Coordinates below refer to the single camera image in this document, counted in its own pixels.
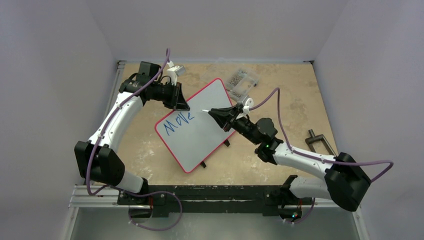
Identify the aluminium front frame rail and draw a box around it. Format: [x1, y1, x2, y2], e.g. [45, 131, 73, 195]
[67, 184, 361, 209]

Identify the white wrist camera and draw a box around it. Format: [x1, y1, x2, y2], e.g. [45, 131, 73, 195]
[166, 61, 186, 86]
[237, 95, 254, 118]

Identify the black table clamp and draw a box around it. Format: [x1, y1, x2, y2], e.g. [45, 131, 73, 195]
[304, 129, 337, 157]

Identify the red framed whiteboard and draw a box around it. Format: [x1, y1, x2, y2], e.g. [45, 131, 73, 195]
[154, 78, 235, 173]

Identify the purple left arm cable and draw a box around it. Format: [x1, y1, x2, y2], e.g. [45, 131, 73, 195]
[85, 47, 183, 232]

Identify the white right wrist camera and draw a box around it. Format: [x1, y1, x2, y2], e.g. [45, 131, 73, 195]
[237, 95, 254, 118]

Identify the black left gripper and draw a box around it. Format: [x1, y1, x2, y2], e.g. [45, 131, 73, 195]
[150, 80, 190, 111]

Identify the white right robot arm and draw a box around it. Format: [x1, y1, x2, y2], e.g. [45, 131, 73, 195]
[207, 104, 372, 212]

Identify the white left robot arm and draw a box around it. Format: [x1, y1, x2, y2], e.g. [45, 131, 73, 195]
[74, 61, 190, 205]

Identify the clear plastic screw box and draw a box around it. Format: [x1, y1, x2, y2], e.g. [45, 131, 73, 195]
[223, 67, 260, 102]

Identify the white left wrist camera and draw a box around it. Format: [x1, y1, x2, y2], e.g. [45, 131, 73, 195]
[166, 61, 186, 86]

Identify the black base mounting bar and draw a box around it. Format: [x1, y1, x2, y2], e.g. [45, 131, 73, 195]
[117, 185, 312, 218]

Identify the wire whiteboard stand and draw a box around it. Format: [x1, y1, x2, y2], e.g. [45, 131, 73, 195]
[199, 139, 231, 169]

